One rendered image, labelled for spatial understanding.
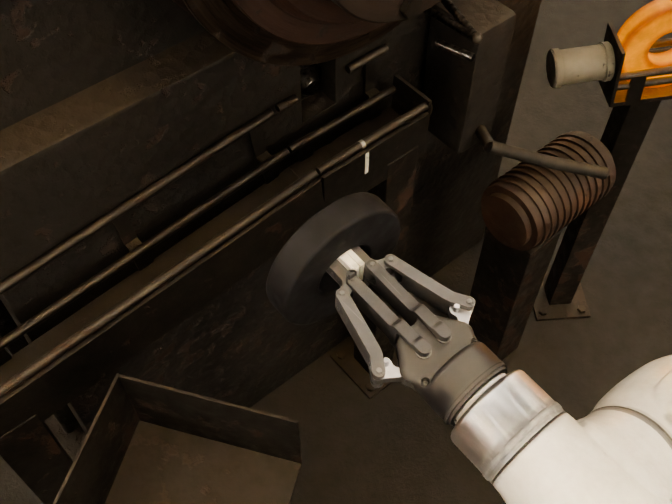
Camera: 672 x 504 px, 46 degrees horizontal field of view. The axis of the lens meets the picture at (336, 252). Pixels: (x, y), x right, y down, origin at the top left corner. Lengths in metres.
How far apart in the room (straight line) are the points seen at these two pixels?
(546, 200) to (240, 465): 0.65
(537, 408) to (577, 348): 1.09
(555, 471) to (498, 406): 0.07
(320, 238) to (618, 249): 1.30
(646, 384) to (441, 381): 0.19
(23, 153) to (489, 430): 0.55
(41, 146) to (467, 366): 0.50
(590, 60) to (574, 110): 0.96
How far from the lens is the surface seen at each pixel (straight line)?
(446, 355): 0.72
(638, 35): 1.27
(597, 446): 0.68
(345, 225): 0.73
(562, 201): 1.31
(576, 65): 1.27
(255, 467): 0.93
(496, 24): 1.13
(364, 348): 0.72
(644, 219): 2.03
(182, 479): 0.94
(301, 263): 0.73
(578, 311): 1.81
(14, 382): 0.97
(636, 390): 0.77
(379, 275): 0.76
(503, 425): 0.68
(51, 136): 0.90
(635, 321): 1.84
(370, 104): 1.13
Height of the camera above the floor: 1.47
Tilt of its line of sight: 54 degrees down
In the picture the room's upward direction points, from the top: straight up
